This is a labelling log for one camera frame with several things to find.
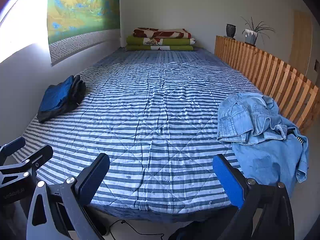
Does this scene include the potted plant in pale pot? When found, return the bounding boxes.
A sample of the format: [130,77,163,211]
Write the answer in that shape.
[240,16,275,46]

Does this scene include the black floor cable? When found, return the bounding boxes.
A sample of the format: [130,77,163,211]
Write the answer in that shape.
[107,219,165,240]

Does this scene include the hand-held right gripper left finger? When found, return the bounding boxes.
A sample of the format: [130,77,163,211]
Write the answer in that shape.
[26,152,110,240]

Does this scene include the red white patterned folded blanket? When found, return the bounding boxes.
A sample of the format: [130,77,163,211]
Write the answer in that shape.
[132,28,192,39]

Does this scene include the landscape wall poster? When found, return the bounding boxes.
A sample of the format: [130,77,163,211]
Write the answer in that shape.
[47,0,120,67]

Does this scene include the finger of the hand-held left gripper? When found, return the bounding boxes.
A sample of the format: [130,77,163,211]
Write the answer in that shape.
[0,145,54,180]
[0,137,26,164]

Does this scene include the blue white striped bedspread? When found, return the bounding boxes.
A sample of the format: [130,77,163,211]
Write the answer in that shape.
[11,47,283,223]

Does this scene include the wooden slatted bench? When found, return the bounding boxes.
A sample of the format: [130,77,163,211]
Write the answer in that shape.
[214,35,320,137]

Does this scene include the black folded garment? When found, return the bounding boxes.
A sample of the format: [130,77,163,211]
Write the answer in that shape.
[37,75,87,123]

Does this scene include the green floral folded blanket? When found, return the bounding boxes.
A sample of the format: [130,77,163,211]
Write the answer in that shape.
[126,35,197,52]

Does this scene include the dark ceramic vase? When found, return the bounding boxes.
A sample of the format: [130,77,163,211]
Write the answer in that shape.
[226,24,237,39]

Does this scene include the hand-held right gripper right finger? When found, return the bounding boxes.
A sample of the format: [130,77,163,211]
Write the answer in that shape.
[212,154,294,240]

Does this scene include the person's black trouser leg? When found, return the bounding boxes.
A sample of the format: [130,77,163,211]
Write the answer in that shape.
[169,221,239,240]

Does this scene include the light wooden door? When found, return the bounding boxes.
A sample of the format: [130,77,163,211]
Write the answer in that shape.
[289,10,313,75]

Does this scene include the light blue denim jeans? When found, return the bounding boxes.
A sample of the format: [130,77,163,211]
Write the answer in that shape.
[216,93,309,198]

